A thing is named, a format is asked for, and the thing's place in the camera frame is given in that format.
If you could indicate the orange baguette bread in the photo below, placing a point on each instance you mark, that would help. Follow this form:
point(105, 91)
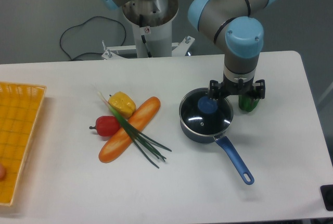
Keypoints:
point(132, 127)

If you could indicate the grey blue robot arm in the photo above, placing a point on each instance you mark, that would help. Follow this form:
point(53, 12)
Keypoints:
point(226, 23)

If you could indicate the dark blue saucepan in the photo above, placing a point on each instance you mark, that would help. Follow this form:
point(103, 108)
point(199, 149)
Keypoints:
point(223, 141)

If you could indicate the yellow bell pepper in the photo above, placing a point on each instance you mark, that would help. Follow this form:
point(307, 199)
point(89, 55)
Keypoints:
point(123, 104)

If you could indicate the black corner device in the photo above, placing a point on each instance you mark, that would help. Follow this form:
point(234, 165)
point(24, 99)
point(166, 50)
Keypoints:
point(327, 194)

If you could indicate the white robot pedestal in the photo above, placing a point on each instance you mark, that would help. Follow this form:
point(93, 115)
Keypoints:
point(151, 22)

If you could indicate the green spring onion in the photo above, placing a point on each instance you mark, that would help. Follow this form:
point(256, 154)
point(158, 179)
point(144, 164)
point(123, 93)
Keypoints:
point(135, 132)

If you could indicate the red bell pepper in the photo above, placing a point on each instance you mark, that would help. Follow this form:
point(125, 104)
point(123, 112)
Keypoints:
point(106, 126)

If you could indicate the glass lid blue knob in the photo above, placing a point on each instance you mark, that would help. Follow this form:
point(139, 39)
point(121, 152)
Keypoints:
point(202, 116)

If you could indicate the yellow woven basket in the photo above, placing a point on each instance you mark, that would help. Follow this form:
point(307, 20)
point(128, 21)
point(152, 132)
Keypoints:
point(20, 107)

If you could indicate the green bell pepper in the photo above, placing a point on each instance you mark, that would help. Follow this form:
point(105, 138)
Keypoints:
point(247, 103)

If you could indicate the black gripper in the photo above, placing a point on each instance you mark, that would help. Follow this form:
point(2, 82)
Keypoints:
point(237, 84)

